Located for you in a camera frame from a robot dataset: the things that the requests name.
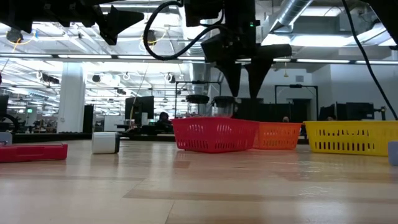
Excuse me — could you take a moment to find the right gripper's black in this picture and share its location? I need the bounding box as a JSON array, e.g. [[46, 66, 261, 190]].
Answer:
[[200, 0, 292, 100]]

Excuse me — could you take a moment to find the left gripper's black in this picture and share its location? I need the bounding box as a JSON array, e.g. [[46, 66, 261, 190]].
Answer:
[[43, 0, 146, 46]]

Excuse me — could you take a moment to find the glass jar with black lid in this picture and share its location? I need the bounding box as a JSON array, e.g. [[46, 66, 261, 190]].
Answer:
[[212, 95, 237, 119], [185, 94, 211, 118]]

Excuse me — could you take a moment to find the red plastic basket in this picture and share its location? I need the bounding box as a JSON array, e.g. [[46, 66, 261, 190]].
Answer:
[[171, 116, 261, 154]]

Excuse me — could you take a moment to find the orange plastic basket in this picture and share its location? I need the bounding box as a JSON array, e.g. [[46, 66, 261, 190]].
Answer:
[[253, 121, 303, 151]]

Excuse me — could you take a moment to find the yellow plastic basket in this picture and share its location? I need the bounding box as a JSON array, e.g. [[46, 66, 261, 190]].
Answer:
[[303, 120, 398, 157]]

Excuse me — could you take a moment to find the white and silver cube charger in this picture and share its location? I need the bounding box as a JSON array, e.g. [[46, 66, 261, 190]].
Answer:
[[91, 131, 121, 155]]

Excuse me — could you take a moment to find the blue power adapter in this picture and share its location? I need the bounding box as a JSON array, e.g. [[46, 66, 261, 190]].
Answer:
[[387, 141, 398, 167]]

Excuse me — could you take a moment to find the ceiling light strip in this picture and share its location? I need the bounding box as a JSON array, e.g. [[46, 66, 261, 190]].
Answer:
[[0, 52, 398, 65]]

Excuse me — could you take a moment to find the black partition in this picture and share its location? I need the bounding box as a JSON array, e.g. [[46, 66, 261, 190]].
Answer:
[[236, 98, 318, 123]]

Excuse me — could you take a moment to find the black computer monitor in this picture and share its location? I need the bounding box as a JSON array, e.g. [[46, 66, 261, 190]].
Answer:
[[124, 95, 155, 125]]

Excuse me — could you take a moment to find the white column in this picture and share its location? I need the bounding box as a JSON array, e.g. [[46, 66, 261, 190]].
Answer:
[[57, 62, 86, 134]]

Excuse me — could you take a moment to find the black cabinet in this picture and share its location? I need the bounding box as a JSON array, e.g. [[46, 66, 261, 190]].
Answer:
[[82, 105, 95, 134]]

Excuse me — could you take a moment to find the black monitor row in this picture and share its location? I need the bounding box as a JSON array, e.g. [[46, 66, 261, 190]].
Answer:
[[318, 101, 386, 121]]

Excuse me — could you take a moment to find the right gripper's black cable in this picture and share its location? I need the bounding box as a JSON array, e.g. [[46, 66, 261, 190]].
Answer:
[[142, 0, 225, 62]]

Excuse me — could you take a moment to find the black metal stand frame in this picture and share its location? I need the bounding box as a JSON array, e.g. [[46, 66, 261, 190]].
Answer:
[[175, 80, 222, 119], [274, 84, 319, 122]]

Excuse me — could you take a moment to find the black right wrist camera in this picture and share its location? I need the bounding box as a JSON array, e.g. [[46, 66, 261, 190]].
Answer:
[[183, 0, 224, 27]]

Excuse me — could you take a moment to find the silver ventilation duct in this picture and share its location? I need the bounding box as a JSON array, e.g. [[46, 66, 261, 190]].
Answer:
[[270, 0, 313, 32]]

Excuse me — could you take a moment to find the thin black cable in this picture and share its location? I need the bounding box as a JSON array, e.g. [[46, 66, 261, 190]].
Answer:
[[341, 0, 398, 121]]

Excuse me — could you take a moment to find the black metal table frame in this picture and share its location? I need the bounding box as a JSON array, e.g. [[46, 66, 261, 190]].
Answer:
[[12, 132, 312, 146]]

